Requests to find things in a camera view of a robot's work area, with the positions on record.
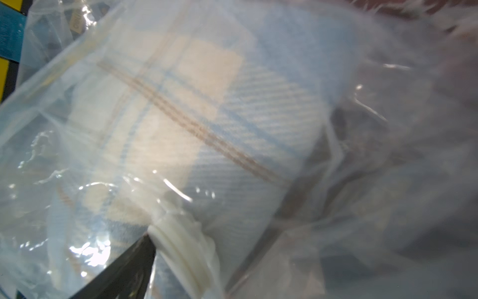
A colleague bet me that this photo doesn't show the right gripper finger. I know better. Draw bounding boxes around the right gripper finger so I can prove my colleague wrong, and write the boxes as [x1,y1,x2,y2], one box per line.
[71,234,156,299]

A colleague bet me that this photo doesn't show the light plaid blanket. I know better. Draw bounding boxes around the light plaid blanket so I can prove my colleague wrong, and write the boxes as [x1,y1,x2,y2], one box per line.
[47,1,357,293]

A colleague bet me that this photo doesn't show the clear plastic vacuum bag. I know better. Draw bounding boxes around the clear plastic vacuum bag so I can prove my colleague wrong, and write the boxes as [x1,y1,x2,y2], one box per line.
[1,1,478,299]

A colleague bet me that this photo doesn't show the white vacuum valve cap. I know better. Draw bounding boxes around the white vacuum valve cap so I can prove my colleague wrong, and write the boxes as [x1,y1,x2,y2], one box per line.
[148,211,224,299]

